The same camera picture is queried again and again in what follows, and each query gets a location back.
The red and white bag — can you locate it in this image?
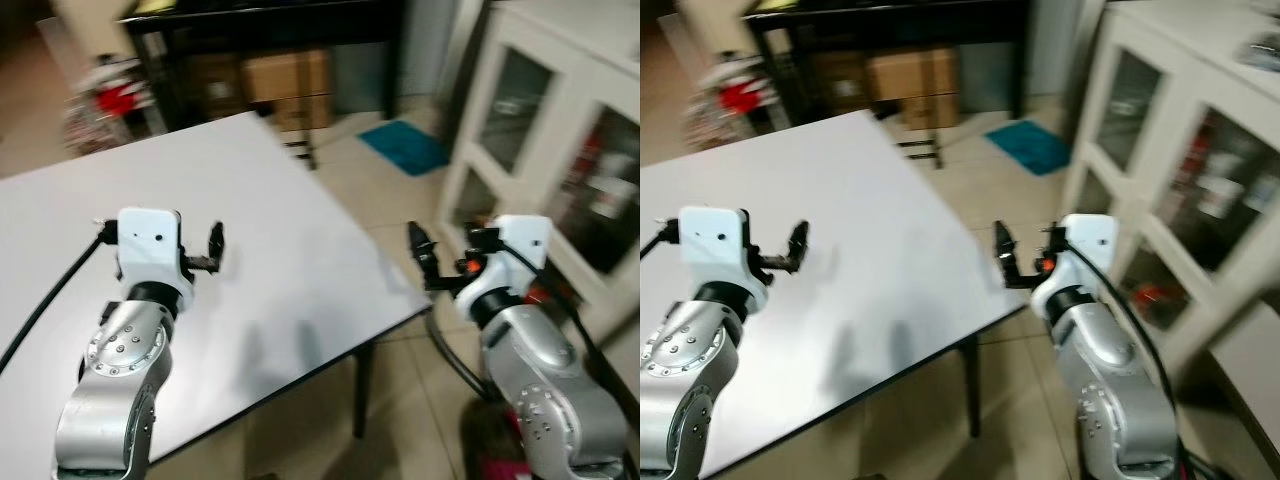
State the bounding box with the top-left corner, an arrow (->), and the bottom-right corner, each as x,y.
62,56 -> 169,153
684,50 -> 791,151

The dark brown cardboard box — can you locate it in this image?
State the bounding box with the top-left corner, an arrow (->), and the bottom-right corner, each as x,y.
810,52 -> 871,115
184,54 -> 246,119

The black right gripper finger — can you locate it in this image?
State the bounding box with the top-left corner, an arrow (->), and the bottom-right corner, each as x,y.
406,221 -> 440,292
992,219 -> 1022,288

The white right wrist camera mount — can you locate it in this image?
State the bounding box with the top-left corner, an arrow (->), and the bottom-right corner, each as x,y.
461,214 -> 554,313
1032,212 -> 1120,303

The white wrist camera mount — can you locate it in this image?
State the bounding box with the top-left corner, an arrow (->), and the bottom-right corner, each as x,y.
114,207 -> 195,297
677,206 -> 762,292
461,214 -> 554,313
1032,212 -> 1120,303

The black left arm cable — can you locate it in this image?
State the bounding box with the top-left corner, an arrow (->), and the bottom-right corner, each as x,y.
0,221 -> 120,377
640,226 -> 682,260

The black looped cable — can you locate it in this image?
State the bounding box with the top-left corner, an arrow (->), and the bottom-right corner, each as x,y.
427,310 -> 501,403

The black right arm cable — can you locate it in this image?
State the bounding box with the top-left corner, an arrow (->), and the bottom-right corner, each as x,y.
1064,240 -> 1193,480
505,243 -> 609,363

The small cardboard box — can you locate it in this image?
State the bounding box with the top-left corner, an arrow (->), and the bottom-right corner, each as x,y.
270,95 -> 337,133
898,94 -> 963,131

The large light cardboard box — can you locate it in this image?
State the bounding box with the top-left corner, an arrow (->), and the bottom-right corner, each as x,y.
240,48 -> 334,103
866,46 -> 961,101

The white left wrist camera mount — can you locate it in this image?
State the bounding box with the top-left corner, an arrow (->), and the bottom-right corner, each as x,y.
114,207 -> 195,297
677,206 -> 762,292

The dark red object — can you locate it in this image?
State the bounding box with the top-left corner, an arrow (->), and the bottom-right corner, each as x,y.
463,398 -> 533,480

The white glass door cabinet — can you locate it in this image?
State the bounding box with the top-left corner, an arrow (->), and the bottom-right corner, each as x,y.
1060,0 -> 1280,383
434,0 -> 641,313

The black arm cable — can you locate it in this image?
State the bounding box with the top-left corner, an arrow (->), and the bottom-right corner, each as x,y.
0,221 -> 120,377
640,226 -> 682,260
505,243 -> 609,363
1064,240 -> 1193,480

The blue floor mat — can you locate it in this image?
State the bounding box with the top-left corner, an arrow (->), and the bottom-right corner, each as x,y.
357,119 -> 452,179
984,119 -> 1073,178

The black table leg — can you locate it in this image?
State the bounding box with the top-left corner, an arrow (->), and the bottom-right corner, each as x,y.
957,334 -> 984,439
352,338 -> 378,440

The black desk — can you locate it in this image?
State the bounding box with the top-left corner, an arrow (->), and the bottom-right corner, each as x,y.
118,0 -> 413,133
745,0 -> 1031,126

